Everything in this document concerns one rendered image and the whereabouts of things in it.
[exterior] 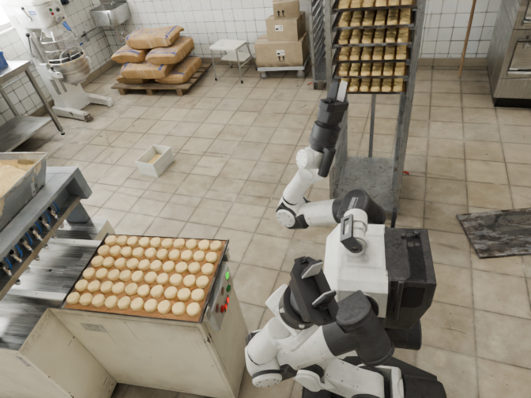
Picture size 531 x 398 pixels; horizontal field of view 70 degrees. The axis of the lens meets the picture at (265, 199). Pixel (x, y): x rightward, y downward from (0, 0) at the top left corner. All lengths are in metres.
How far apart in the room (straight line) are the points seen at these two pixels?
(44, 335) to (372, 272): 1.38
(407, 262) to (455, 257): 1.72
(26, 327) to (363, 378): 1.43
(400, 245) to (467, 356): 1.36
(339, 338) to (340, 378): 0.82
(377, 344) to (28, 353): 1.37
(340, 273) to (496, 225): 2.12
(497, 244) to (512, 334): 0.65
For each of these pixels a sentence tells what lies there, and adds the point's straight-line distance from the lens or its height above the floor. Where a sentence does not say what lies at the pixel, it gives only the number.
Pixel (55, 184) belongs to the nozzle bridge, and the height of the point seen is 1.18.
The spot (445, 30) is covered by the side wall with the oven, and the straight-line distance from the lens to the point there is 5.17.
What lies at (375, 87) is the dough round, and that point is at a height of 1.06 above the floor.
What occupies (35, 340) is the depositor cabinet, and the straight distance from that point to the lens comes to 1.88.
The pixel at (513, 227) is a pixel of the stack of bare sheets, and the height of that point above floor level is 0.02.
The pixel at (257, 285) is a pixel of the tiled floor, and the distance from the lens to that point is 2.61.
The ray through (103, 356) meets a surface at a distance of 2.15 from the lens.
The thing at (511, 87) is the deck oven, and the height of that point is 0.23.
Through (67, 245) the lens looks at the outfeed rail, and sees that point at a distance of 2.03.
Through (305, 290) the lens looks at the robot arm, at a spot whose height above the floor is 1.53.
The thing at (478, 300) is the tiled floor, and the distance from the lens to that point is 2.66.
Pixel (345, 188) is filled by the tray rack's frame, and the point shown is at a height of 0.15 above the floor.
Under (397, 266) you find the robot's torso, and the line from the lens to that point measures 1.11.
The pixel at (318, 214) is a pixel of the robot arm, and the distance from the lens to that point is 1.35.
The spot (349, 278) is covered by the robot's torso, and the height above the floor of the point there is 1.23.
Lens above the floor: 2.10
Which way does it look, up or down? 41 degrees down
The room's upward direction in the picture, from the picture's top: 10 degrees counter-clockwise
